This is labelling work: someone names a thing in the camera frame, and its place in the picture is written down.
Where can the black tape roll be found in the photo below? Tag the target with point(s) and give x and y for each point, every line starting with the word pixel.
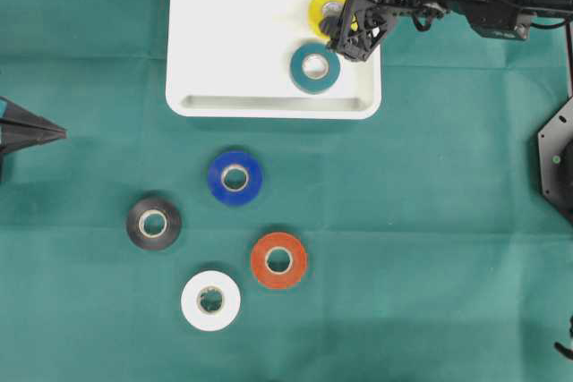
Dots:
pixel 143 209

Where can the white tape roll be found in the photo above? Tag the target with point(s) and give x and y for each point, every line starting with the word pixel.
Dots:
pixel 196 315

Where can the white rectangular plastic tray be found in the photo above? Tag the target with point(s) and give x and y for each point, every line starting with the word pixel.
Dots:
pixel 231 58

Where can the black clip at edge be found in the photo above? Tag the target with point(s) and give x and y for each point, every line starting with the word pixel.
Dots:
pixel 566 350

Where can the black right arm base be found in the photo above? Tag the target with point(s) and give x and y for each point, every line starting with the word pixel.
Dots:
pixel 555 160

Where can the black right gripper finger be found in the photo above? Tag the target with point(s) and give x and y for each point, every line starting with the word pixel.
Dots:
pixel 329 26

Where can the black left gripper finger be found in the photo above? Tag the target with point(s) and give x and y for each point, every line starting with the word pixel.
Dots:
pixel 14 114
pixel 13 140

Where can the yellow tape roll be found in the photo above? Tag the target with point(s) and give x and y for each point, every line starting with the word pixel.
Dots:
pixel 324 11

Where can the teal green tape roll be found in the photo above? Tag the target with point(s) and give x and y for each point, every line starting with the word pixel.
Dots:
pixel 313 68

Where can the blue tape roll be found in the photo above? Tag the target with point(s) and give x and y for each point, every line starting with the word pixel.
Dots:
pixel 235 160

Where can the red tape roll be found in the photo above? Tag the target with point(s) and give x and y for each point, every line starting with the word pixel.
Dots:
pixel 298 261

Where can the green table cloth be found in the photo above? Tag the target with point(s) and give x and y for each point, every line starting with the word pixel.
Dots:
pixel 432 255

